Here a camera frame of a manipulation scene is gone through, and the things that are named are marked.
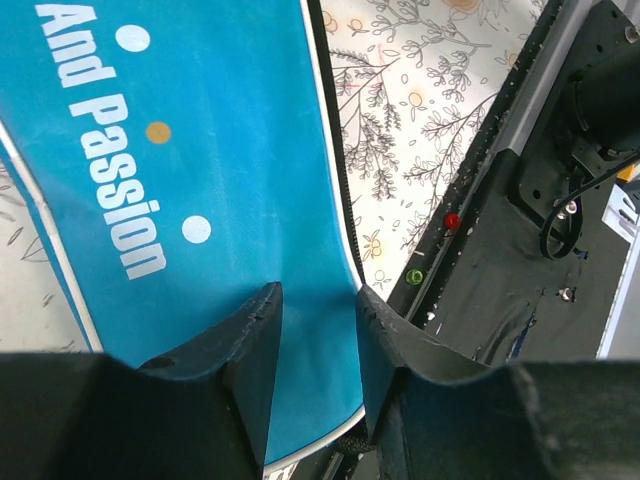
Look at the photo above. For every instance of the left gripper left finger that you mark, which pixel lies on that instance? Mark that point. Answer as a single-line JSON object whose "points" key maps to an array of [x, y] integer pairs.
{"points": [[199, 411]]}

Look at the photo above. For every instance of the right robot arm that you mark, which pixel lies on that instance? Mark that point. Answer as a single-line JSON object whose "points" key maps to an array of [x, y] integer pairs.
{"points": [[585, 137]]}

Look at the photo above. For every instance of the blue racket cover bag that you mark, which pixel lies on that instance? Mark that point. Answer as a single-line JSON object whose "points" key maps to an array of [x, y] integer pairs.
{"points": [[178, 155]]}

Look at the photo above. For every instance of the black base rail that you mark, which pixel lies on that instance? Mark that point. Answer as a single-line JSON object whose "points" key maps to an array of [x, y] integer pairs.
{"points": [[477, 282]]}

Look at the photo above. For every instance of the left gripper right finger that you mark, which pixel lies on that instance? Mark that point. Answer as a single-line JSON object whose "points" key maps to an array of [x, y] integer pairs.
{"points": [[433, 413]]}

